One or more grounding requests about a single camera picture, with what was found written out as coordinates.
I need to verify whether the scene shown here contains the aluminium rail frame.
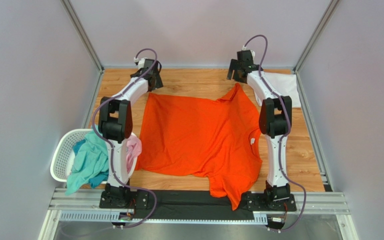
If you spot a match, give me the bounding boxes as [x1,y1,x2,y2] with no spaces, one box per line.
[39,188,358,240]

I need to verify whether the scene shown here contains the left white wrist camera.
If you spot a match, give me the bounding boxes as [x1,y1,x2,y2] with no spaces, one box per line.
[133,57,148,69]

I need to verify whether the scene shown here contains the folded white t-shirt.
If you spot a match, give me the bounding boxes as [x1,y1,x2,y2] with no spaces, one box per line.
[247,71,301,108]

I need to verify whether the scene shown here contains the pink t-shirt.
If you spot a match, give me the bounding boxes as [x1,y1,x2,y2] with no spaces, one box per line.
[126,134,142,176]

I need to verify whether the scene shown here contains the teal t-shirt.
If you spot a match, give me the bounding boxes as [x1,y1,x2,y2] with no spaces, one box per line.
[65,130,109,196]

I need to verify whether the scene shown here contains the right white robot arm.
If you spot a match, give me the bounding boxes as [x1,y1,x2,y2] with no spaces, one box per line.
[226,47,292,209]

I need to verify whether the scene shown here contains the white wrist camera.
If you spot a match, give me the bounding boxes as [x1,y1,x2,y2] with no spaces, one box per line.
[133,57,148,69]
[240,49,256,61]

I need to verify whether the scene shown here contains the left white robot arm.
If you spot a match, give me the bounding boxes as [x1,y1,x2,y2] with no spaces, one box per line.
[97,58,163,209]

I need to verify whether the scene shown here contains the white laundry basket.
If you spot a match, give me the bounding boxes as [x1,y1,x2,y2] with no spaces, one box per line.
[50,128,132,187]

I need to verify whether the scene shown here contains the orange t-shirt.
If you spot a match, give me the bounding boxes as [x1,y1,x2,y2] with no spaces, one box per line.
[136,83,262,210]

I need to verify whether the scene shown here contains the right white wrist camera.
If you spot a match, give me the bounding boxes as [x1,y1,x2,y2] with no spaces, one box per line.
[240,49,256,61]

